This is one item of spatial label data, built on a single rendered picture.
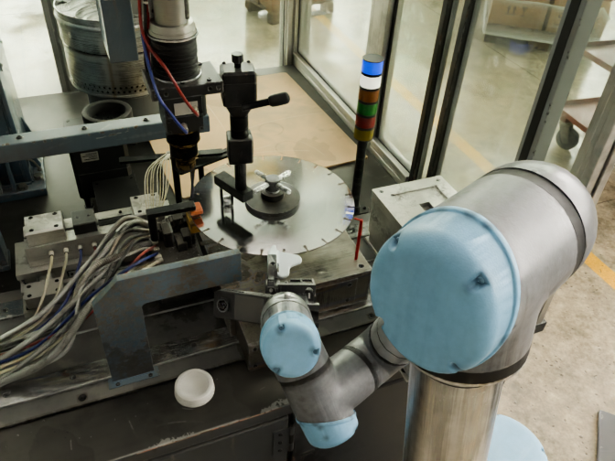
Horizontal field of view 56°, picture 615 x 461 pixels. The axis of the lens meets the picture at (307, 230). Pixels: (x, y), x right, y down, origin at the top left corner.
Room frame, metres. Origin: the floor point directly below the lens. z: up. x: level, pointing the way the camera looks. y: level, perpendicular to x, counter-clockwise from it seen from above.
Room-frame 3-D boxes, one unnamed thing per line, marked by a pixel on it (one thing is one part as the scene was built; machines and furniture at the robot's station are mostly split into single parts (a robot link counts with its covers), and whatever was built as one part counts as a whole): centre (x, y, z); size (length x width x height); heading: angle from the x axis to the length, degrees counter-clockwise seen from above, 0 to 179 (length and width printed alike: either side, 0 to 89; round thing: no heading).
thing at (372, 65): (1.17, -0.11, 1.14); 0.05 x 0.04 x 0.03; 24
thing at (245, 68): (0.88, 0.13, 1.17); 0.06 x 0.05 x 0.20; 105
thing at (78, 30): (1.56, 0.56, 0.93); 0.31 x 0.31 x 0.36
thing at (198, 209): (0.85, 0.25, 0.95); 0.10 x 0.03 x 0.07; 114
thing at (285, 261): (0.75, 0.04, 0.96); 0.09 x 0.06 x 0.03; 5
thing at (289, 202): (0.93, 0.07, 0.96); 0.11 x 0.11 x 0.03
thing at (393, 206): (1.02, -0.26, 0.82); 0.18 x 0.18 x 0.15; 24
